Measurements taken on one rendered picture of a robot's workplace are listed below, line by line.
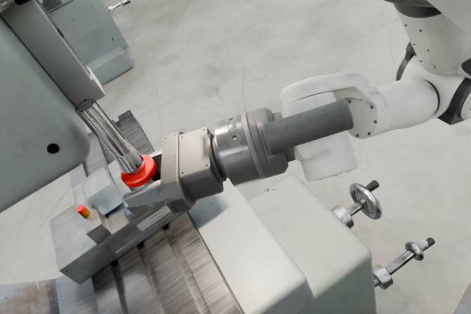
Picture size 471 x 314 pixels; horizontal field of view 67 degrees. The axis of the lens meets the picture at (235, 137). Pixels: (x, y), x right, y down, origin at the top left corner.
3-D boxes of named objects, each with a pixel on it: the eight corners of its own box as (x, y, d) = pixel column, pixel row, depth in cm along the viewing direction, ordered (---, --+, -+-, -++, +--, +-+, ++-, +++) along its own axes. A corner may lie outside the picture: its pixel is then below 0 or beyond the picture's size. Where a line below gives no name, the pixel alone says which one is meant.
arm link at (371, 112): (268, 96, 47) (340, 83, 53) (289, 161, 46) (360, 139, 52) (298, 77, 41) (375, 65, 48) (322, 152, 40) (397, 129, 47)
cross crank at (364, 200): (363, 191, 108) (361, 167, 101) (393, 217, 100) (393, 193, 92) (322, 221, 106) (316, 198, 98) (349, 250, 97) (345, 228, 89)
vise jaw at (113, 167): (138, 160, 83) (130, 150, 80) (161, 200, 72) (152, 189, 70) (115, 175, 82) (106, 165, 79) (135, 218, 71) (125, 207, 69)
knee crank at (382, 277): (423, 234, 103) (424, 223, 99) (441, 249, 99) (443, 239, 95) (364, 279, 100) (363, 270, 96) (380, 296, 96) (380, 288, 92)
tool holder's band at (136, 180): (155, 153, 48) (152, 148, 47) (156, 179, 45) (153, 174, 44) (124, 165, 49) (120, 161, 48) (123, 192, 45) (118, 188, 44)
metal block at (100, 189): (118, 183, 78) (103, 166, 74) (125, 200, 74) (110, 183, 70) (97, 198, 77) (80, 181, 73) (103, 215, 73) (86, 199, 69)
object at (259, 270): (240, 198, 101) (227, 172, 93) (318, 302, 76) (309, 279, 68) (80, 304, 93) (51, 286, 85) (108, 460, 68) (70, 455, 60)
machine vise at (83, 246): (192, 152, 90) (174, 121, 83) (220, 186, 79) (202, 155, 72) (67, 235, 83) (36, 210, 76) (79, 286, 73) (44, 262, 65)
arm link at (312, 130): (249, 116, 51) (326, 91, 49) (271, 189, 50) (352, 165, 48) (237, 104, 39) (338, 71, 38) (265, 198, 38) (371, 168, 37)
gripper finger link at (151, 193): (120, 192, 45) (165, 178, 45) (132, 205, 47) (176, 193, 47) (118, 202, 44) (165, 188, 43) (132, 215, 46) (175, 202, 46)
